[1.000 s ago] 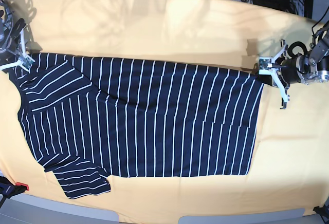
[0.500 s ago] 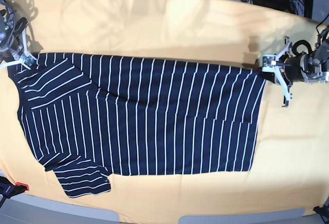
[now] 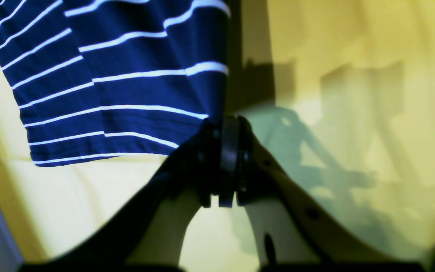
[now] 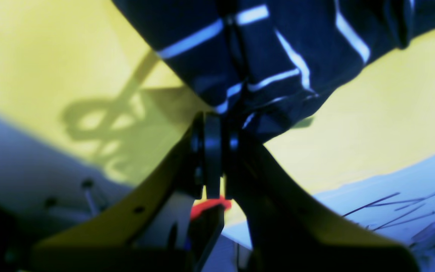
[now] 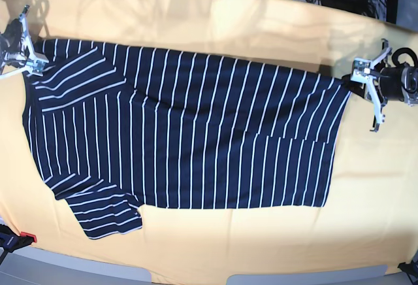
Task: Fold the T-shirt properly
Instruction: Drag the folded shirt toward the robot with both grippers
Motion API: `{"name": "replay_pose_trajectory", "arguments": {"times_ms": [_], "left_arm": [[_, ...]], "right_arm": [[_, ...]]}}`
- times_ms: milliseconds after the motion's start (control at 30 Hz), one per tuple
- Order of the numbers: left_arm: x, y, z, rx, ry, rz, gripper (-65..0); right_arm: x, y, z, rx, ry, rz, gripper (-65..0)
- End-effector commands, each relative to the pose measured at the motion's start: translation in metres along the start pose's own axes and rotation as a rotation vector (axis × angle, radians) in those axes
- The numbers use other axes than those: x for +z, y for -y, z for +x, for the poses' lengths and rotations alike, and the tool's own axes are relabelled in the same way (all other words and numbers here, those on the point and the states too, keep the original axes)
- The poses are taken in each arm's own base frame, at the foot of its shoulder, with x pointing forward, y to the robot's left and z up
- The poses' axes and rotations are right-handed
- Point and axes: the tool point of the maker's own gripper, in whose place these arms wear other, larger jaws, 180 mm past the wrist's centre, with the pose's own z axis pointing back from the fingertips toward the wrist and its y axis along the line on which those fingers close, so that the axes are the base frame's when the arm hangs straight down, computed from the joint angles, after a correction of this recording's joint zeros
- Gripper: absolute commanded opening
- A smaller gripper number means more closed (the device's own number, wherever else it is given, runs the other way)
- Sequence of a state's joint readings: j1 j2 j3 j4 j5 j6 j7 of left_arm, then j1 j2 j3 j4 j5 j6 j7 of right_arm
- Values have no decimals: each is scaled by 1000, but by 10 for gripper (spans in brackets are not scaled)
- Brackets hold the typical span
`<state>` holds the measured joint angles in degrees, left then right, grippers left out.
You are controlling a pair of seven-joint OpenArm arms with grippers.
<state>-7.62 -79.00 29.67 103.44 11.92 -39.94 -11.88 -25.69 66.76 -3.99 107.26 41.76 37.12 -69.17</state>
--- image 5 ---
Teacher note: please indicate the yellow tablecloth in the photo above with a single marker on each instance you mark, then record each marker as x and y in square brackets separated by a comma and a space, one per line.
[370, 217]

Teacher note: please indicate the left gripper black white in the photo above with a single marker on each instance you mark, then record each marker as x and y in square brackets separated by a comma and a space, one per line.
[382, 79]

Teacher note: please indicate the blue red table clamp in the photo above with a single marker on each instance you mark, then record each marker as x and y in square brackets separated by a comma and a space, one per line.
[10, 241]

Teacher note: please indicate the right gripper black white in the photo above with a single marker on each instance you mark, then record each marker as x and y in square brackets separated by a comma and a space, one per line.
[17, 49]

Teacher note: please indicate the black clamp right corner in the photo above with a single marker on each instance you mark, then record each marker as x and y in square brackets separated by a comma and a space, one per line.
[411, 271]

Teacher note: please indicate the navy white striped T-shirt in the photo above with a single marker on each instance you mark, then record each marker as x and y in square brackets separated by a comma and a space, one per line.
[114, 127]

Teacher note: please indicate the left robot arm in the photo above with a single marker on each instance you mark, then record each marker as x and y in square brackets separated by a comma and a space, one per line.
[413, 61]

